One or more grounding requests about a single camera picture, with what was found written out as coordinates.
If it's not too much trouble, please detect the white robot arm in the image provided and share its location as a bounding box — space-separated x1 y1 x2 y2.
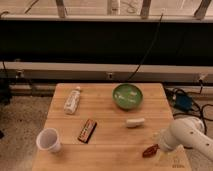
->
156 117 213 161

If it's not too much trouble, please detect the green ceramic bowl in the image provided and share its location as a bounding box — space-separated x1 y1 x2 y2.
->
112 83 143 110

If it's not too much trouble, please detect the white oblong block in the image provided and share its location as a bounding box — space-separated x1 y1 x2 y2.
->
126 118 145 128

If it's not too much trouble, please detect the blue power box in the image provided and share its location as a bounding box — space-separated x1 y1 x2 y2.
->
174 94 192 111

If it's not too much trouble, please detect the wooden table top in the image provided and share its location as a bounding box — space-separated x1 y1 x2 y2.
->
32 83 191 171

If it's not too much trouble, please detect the orange black candy bar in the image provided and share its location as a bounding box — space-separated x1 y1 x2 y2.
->
78 119 97 143

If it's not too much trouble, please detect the white plastic cup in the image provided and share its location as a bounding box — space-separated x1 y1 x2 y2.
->
36 128 61 153

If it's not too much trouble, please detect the black floor cable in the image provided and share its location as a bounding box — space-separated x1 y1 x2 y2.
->
165 87 213 134

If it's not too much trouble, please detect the black hanging cable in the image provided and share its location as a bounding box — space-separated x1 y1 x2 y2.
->
125 12 165 83

